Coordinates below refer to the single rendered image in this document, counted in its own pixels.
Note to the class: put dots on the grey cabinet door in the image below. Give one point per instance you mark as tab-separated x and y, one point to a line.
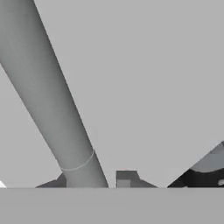
151	81

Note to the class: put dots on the white round object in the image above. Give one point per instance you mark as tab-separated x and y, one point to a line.
1	185

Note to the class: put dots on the black and grey rounded object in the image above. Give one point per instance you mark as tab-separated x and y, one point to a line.
201	178

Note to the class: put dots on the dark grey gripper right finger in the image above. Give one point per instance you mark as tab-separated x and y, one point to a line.
125	178

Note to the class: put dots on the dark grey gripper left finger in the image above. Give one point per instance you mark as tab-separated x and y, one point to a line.
58	183

